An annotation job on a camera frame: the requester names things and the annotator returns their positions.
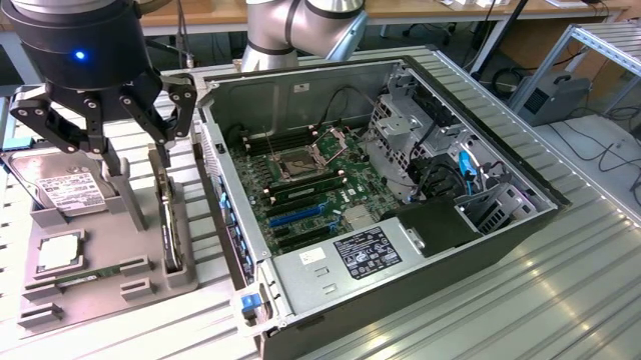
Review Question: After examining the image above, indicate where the graphics card with metal bracket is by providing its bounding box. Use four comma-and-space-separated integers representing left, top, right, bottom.
147, 144, 184, 273

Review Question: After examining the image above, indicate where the grey equipment box with handle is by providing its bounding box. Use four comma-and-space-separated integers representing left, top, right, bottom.
520, 73, 596, 128

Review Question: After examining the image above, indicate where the CPU socket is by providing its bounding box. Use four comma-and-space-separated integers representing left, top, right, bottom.
273, 148, 323, 182

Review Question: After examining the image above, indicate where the thin metal locking lever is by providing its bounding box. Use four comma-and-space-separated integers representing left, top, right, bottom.
262, 126, 278, 161

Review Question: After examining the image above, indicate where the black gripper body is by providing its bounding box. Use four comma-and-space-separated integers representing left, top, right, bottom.
2, 1, 166, 125

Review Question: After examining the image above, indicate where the wooden desk with white frame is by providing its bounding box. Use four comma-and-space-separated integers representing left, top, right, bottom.
0, 7, 251, 86
367, 0, 631, 76

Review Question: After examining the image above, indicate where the grey parts rack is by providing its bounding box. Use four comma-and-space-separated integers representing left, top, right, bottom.
14, 157, 203, 341

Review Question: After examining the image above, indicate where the blue expansion slot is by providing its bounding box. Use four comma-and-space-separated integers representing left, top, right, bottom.
267, 207, 323, 229

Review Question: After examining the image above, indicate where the black plastic shroud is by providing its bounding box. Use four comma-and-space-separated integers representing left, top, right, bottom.
381, 196, 486, 260

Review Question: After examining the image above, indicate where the silver CPU chip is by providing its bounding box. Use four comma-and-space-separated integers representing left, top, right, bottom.
38, 235, 86, 270

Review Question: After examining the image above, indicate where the metal socket cover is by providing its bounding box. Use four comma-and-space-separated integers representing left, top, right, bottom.
310, 126, 347, 167

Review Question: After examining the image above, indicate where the silver metal drive cage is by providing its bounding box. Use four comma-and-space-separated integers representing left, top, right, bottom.
366, 92, 470, 191

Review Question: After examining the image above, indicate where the perforated metal disk bay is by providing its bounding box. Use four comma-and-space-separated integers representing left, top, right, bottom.
453, 182, 558, 236

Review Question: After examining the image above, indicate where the black slanted pole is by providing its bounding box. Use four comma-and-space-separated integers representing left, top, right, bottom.
469, 0, 532, 76

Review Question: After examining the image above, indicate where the black wire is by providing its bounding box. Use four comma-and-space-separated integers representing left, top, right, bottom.
319, 85, 375, 129

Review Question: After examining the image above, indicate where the hard disk with blue rails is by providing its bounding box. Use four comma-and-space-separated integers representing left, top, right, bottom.
0, 136, 111, 219

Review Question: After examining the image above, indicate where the green motherboard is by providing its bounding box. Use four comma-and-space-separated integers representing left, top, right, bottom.
227, 125, 408, 257

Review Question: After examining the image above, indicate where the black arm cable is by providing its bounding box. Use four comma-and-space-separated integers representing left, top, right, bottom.
174, 0, 198, 69

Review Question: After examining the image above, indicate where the open black PC case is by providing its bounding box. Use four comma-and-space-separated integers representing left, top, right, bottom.
179, 54, 572, 360

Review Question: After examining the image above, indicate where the blue case latch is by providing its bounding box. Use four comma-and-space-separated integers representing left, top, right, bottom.
238, 294, 263, 315

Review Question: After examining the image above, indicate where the aluminium slat frame table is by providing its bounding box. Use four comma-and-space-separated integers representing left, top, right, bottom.
509, 20, 641, 113

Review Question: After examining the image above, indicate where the grey power supply unit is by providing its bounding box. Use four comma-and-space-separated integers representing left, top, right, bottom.
270, 217, 428, 317

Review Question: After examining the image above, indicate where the blue wire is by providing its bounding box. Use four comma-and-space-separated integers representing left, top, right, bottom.
456, 148, 478, 197

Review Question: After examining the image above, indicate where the silver chipset heatsink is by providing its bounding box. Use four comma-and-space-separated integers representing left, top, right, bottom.
342, 208, 381, 230

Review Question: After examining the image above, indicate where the green RAM stick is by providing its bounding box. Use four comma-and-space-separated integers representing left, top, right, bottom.
24, 264, 126, 293
270, 178, 345, 206

